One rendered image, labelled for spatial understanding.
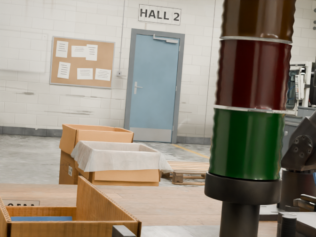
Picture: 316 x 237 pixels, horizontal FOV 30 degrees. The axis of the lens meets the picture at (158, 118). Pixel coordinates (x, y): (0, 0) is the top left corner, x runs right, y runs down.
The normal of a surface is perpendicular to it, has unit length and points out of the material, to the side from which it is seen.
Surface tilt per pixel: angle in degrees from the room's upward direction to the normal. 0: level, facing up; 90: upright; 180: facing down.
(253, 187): 90
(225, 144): 104
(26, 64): 90
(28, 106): 90
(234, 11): 76
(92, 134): 87
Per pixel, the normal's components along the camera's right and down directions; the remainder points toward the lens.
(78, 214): -0.94, -0.06
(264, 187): 0.41, 0.08
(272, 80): 0.37, 0.32
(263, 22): 0.04, -0.19
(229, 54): -0.77, 0.22
